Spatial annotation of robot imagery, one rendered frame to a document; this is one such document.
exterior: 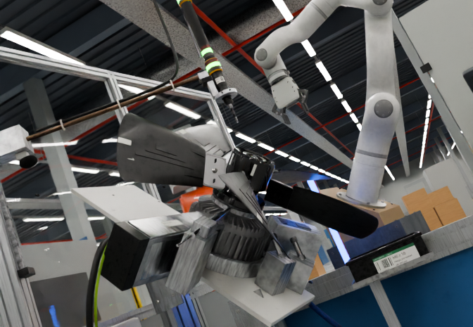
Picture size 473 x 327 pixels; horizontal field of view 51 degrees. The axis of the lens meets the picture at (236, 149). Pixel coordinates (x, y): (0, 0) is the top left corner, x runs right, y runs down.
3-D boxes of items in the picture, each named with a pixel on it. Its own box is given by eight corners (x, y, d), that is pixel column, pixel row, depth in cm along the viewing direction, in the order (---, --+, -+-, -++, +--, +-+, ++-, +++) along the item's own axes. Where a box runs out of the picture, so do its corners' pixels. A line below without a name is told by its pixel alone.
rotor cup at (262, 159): (205, 192, 127) (223, 145, 125) (221, 183, 141) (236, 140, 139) (257, 215, 125) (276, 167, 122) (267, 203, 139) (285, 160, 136)
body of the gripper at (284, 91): (293, 74, 195) (305, 98, 192) (273, 87, 199) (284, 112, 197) (286, 71, 188) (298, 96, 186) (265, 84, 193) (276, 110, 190)
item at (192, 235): (231, 214, 127) (180, 253, 93) (224, 211, 127) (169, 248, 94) (234, 207, 126) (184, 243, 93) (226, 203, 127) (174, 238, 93)
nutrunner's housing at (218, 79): (223, 104, 144) (169, -23, 155) (223, 109, 148) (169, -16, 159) (236, 100, 144) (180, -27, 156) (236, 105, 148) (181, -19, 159)
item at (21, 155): (18, 169, 137) (13, 153, 138) (23, 172, 140) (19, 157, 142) (36, 162, 137) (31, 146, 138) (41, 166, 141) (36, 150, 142)
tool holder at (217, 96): (209, 99, 142) (196, 70, 145) (209, 108, 149) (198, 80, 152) (238, 88, 144) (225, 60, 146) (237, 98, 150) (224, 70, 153)
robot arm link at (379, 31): (366, 126, 185) (365, 124, 200) (400, 124, 182) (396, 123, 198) (361, -11, 181) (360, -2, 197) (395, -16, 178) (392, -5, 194)
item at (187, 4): (205, 60, 148) (180, 3, 153) (205, 65, 151) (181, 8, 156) (216, 56, 148) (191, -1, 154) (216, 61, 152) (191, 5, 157)
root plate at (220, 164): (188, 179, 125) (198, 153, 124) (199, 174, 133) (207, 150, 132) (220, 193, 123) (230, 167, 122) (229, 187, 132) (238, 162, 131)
